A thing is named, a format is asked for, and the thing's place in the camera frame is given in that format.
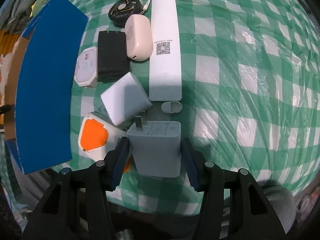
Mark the pink earbud case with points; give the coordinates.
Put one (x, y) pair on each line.
(139, 42)

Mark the black round fan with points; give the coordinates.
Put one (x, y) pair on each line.
(122, 10)

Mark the folded grey blanket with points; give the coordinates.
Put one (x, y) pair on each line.
(15, 15)

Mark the white octagonal charger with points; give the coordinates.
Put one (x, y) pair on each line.
(86, 68)

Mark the white orange power bank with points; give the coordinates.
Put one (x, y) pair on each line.
(97, 137)

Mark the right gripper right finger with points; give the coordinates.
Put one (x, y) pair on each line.
(194, 165)

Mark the green checkered cloth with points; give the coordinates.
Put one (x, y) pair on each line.
(250, 79)

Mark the black wall charger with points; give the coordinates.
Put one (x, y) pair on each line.
(113, 62)

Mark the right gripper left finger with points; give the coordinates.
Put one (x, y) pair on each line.
(115, 162)

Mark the long white power bank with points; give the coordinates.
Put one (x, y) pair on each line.
(165, 71)

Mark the white plug charger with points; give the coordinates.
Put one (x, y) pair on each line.
(155, 146)

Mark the small white oval cap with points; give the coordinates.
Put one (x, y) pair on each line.
(171, 107)

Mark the blue cardboard box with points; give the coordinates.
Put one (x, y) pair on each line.
(39, 87)

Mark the white square charger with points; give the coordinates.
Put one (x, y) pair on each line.
(125, 99)

